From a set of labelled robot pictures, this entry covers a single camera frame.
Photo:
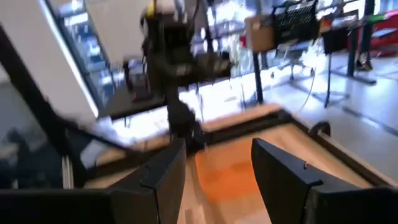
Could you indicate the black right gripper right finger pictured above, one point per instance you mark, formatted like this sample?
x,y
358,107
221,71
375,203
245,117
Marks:
x,y
280,180

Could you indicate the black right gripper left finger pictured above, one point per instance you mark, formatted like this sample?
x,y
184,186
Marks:
x,y
161,186

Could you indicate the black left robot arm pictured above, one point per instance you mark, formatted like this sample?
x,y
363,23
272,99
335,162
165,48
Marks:
x,y
183,62

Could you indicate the orange plastic bin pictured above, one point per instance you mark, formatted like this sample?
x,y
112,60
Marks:
x,y
227,174

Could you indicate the grey desk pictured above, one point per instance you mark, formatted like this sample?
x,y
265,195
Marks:
x,y
133,105

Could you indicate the black table leg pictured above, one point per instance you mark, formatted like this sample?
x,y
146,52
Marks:
x,y
258,77

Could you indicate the brown cardboard box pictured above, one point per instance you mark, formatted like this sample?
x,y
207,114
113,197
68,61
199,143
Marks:
x,y
259,34

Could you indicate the black mesh crate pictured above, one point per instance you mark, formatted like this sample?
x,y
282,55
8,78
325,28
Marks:
x,y
295,25

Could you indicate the large window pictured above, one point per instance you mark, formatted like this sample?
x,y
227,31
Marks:
x,y
87,46

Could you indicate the yellow tape tag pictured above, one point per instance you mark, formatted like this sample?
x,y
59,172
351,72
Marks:
x,y
150,7

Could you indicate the red object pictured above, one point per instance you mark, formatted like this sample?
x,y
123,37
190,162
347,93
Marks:
x,y
385,34

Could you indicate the black frame clamp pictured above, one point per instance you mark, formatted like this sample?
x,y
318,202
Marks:
x,y
320,126

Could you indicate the black upright post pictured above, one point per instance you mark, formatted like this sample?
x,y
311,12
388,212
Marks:
x,y
31,93

